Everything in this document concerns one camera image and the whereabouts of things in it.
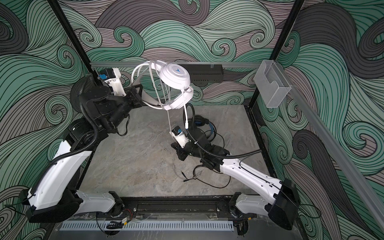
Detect white headphones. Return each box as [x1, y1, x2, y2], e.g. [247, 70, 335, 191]
[131, 61, 194, 111]

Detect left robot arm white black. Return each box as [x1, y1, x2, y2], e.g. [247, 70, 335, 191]
[20, 68, 141, 223]

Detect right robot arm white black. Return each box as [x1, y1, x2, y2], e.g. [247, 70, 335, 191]
[170, 126, 301, 230]

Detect black blue headphones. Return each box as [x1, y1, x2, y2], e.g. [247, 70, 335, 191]
[194, 115, 217, 142]

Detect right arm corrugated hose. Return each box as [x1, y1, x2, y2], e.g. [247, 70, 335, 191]
[182, 103, 262, 160]

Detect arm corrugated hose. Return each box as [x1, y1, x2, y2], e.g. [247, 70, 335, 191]
[29, 74, 100, 196]
[182, 103, 262, 160]

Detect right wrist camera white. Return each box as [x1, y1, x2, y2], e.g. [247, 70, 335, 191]
[170, 126, 190, 148]

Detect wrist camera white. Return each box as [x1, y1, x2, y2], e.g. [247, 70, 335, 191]
[99, 68, 126, 97]
[170, 126, 190, 148]

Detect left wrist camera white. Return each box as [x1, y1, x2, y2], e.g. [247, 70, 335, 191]
[99, 68, 126, 97]

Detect black headphone cable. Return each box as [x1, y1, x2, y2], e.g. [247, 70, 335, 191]
[180, 131, 232, 189]

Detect aluminium wall rail back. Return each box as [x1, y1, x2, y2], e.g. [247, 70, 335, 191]
[90, 61, 261, 69]

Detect aluminium wall rail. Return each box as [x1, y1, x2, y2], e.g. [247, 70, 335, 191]
[90, 61, 261, 69]
[278, 64, 384, 232]

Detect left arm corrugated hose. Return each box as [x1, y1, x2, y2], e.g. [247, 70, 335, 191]
[29, 74, 100, 196]

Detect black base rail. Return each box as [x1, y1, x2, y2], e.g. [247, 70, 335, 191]
[98, 196, 289, 218]

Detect black perforated wall tray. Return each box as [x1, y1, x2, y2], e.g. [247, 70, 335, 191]
[181, 64, 224, 86]

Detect clear plastic wall bin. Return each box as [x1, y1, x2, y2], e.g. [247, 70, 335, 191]
[254, 60, 292, 108]

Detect black frame post left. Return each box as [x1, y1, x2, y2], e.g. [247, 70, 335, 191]
[47, 0, 106, 86]

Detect black frame post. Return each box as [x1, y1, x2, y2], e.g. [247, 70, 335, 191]
[47, 0, 106, 86]
[249, 1, 304, 108]

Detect white slotted cable duct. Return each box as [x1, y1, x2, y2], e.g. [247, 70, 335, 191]
[60, 220, 235, 232]

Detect black frame post right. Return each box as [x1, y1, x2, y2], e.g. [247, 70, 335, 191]
[249, 1, 304, 108]

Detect aluminium wall rail right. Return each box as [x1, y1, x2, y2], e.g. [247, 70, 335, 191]
[278, 64, 384, 232]

